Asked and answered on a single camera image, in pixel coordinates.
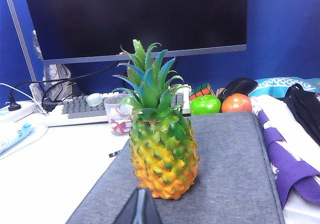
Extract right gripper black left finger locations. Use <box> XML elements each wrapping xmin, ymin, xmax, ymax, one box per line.
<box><xmin>113</xmin><ymin>188</ymin><xmax>141</xmax><ymax>224</ymax></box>

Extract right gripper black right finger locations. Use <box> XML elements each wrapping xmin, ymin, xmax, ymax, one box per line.
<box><xmin>138</xmin><ymin>189</ymin><xmax>163</xmax><ymax>224</ymax></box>

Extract artificial pineapple with green crown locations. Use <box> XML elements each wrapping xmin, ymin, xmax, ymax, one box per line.
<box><xmin>112</xmin><ymin>39</ymin><xmax>200</xmax><ymax>200</ymax></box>

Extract grey blue-edged mat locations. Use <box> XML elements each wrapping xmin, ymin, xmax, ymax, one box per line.
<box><xmin>65</xmin><ymin>110</ymin><xmax>286</xmax><ymax>224</ymax></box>

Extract clear cup with red print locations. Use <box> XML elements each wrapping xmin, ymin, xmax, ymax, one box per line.
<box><xmin>103</xmin><ymin>94</ymin><xmax>135</xmax><ymax>137</ymax></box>

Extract white and gray keyboard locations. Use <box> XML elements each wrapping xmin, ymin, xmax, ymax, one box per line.
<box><xmin>37</xmin><ymin>84</ymin><xmax>193</xmax><ymax>127</ymax></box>

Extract green apple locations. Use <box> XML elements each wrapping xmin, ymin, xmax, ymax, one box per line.
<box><xmin>189</xmin><ymin>95</ymin><xmax>222</xmax><ymax>116</ymax></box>

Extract rubik's cube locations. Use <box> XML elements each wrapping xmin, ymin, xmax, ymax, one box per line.
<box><xmin>188</xmin><ymin>83</ymin><xmax>216</xmax><ymax>101</ymax></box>

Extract light blue tissue pack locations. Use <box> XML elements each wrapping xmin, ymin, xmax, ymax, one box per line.
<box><xmin>0</xmin><ymin>120</ymin><xmax>50</xmax><ymax>157</ymax></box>

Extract orange red tomato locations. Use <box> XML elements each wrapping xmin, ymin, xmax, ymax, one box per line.
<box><xmin>221</xmin><ymin>93</ymin><xmax>253</xmax><ymax>113</ymax></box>

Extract purple and white cloth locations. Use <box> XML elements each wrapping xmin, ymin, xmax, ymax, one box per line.
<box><xmin>249</xmin><ymin>94</ymin><xmax>320</xmax><ymax>210</ymax></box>

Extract white power strip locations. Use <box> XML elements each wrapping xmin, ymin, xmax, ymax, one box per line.
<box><xmin>0</xmin><ymin>100</ymin><xmax>38</xmax><ymax>122</ymax></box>

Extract black computer mouse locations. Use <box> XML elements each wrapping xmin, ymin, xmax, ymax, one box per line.
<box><xmin>217</xmin><ymin>77</ymin><xmax>259</xmax><ymax>104</ymax></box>

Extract teal patterned cloth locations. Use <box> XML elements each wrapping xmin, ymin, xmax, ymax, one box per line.
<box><xmin>247</xmin><ymin>77</ymin><xmax>320</xmax><ymax>99</ymax></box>

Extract black computer monitor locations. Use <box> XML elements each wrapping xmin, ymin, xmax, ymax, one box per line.
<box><xmin>21</xmin><ymin>0</ymin><xmax>248</xmax><ymax>64</ymax></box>

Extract looped black cable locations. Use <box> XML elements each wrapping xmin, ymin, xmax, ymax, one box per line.
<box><xmin>41</xmin><ymin>78</ymin><xmax>76</xmax><ymax>112</ymax></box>

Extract white charger cable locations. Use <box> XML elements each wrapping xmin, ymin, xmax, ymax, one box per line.
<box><xmin>0</xmin><ymin>83</ymin><xmax>48</xmax><ymax>115</ymax></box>

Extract black power plug with cable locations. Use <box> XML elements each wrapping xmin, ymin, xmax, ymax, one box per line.
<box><xmin>7</xmin><ymin>61</ymin><xmax>120</xmax><ymax>111</ymax></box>

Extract black bag strap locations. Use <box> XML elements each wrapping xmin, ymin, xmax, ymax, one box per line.
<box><xmin>283</xmin><ymin>83</ymin><xmax>320</xmax><ymax>146</ymax></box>

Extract gray partition post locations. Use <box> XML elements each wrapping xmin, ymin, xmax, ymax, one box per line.
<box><xmin>2</xmin><ymin>0</ymin><xmax>38</xmax><ymax>82</ymax></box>

